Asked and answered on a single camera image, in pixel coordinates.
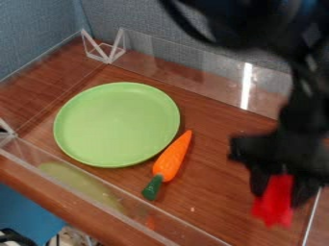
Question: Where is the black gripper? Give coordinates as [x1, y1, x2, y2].
[229, 129, 329, 208]

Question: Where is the red plastic block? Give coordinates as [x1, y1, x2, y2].
[251, 174, 294, 227]

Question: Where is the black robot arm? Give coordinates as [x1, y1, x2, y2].
[158, 0, 329, 208]

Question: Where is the green plate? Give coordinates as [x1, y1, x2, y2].
[52, 82, 180, 168]

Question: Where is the orange toy carrot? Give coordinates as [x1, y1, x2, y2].
[142, 130, 192, 201]

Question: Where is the clear acrylic back wall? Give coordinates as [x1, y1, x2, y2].
[80, 26, 297, 121]

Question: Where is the clear acrylic wall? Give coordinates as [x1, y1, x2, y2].
[0, 29, 93, 107]
[0, 119, 231, 246]
[80, 26, 297, 121]

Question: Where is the clear acrylic front wall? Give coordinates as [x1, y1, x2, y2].
[0, 119, 231, 246]

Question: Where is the clear acrylic left wall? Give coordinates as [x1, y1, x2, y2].
[0, 29, 93, 107]

